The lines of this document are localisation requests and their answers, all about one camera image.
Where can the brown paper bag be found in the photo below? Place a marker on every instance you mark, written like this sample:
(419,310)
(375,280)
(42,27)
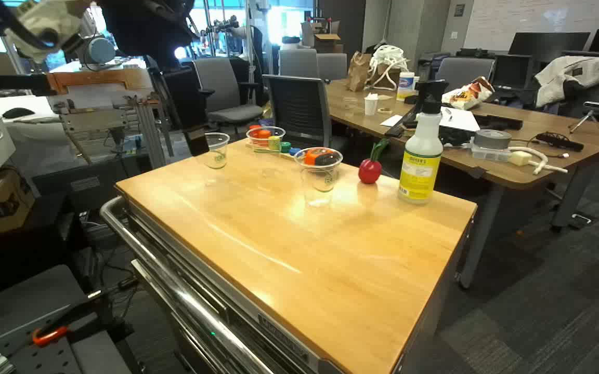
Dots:
(357,71)

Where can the green toy cylinder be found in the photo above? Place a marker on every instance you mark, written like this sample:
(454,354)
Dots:
(285,147)

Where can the clear plastic cup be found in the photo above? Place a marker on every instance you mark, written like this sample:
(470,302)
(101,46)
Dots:
(216,157)
(320,180)
(267,138)

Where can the grey tape roll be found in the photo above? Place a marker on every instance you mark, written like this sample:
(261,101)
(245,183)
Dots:
(492,140)

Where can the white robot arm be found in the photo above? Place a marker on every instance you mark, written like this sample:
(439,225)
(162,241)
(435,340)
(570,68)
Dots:
(50,22)

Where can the black remote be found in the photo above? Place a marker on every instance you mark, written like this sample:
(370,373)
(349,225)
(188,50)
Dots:
(559,143)

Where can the white paper cup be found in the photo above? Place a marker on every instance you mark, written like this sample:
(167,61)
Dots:
(370,105)

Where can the red toy cylinder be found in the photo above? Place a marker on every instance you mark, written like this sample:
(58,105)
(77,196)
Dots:
(255,132)

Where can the white cloth jacket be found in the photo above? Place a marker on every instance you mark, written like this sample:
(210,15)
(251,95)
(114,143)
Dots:
(573,76)

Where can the orange toy cylinder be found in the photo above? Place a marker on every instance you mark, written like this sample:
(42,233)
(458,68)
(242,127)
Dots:
(264,138)

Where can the blue toy cylinder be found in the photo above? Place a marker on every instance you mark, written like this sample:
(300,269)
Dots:
(293,150)

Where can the yellow toy cylinder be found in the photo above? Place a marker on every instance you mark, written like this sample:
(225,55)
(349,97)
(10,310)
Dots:
(275,143)

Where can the colourful snack bag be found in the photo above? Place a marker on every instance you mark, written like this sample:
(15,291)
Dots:
(470,93)

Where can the black perforated breadboard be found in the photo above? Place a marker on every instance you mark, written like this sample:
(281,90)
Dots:
(36,345)

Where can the black flat device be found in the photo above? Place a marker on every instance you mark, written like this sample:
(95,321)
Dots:
(500,121)

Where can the yellow label spray bottle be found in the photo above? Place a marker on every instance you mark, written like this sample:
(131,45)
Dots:
(421,168)

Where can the black office chair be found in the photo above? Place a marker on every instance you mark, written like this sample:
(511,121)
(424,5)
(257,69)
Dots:
(186,105)

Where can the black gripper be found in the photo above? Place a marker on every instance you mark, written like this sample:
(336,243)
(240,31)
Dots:
(145,27)

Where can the white blue canister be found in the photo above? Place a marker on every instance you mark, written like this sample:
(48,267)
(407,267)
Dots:
(406,85)

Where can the white paper booklet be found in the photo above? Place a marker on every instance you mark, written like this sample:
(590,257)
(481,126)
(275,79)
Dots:
(459,119)

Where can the wooden office desk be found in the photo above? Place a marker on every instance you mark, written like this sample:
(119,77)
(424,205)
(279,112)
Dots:
(549,119)

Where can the dark mesh office chair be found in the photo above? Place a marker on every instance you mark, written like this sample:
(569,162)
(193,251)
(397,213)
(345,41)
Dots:
(300,107)

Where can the red toy pepper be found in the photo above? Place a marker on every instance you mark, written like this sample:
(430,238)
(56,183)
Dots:
(369,172)

